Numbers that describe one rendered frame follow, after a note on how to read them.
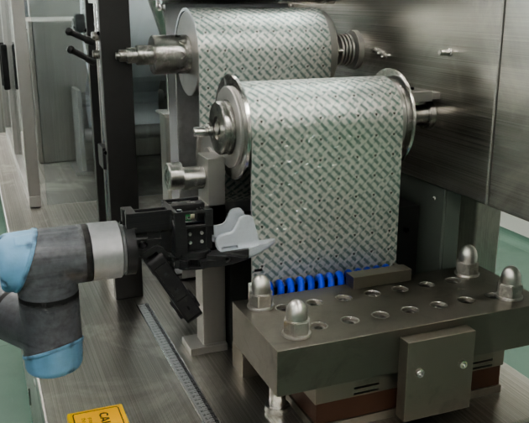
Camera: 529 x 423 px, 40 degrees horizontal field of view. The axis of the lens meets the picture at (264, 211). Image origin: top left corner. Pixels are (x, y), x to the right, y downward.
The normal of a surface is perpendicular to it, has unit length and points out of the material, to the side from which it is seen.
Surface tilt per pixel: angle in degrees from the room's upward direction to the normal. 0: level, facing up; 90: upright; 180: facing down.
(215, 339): 90
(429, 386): 90
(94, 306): 0
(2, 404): 0
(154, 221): 90
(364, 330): 0
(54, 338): 90
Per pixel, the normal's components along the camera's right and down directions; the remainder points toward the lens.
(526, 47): -0.93, 0.10
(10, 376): 0.00, -0.96
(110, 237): 0.25, -0.52
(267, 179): 0.37, 0.26
